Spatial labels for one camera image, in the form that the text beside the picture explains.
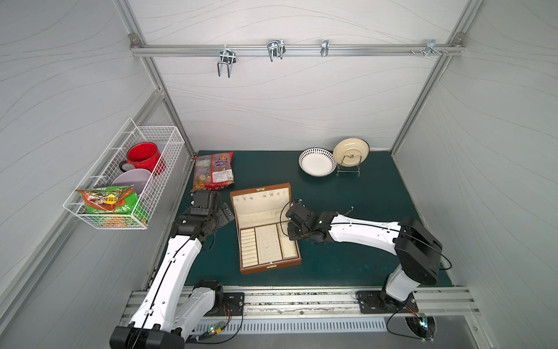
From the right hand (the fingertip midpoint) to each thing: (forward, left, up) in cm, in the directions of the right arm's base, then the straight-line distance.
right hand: (289, 229), depth 85 cm
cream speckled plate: (+37, -28, +8) cm, 47 cm away
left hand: (-1, +26, +10) cm, 28 cm away
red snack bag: (+30, +40, -2) cm, 50 cm away
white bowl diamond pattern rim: (+42, -13, -6) cm, 44 cm away
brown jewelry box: (-6, +10, -1) cm, 12 cm away
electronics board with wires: (-33, +22, -5) cm, 40 cm away
